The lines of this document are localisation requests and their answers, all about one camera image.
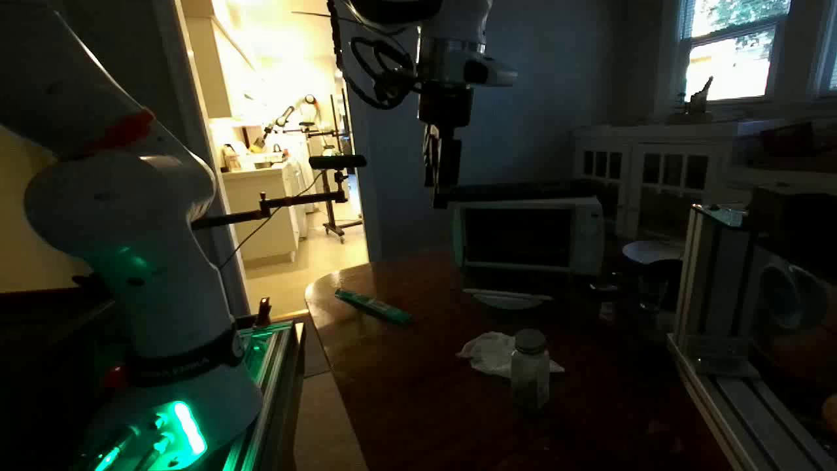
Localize crumpled white tissue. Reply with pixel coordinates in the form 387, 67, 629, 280
455, 330, 567, 382

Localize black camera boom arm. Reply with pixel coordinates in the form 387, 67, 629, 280
188, 166, 353, 234

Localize white dish rack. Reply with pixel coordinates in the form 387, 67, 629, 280
449, 192, 606, 280

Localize small glass jar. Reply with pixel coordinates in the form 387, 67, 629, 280
508, 326, 554, 412

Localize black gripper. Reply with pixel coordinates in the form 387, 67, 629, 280
419, 80, 478, 211

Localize black stereo camera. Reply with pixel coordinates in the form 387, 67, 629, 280
307, 152, 368, 172

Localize robot mounting base frame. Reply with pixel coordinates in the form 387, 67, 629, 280
75, 317, 308, 471

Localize white cabinet with glass doors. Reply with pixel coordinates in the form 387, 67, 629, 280
574, 119, 746, 243

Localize bright window with trees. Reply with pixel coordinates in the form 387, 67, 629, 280
676, 0, 799, 104

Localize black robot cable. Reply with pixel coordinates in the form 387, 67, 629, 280
345, 32, 423, 111

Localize white kitchen counter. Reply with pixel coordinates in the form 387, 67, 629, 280
217, 160, 307, 272

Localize green flat strip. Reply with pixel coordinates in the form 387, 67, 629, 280
333, 287, 413, 330

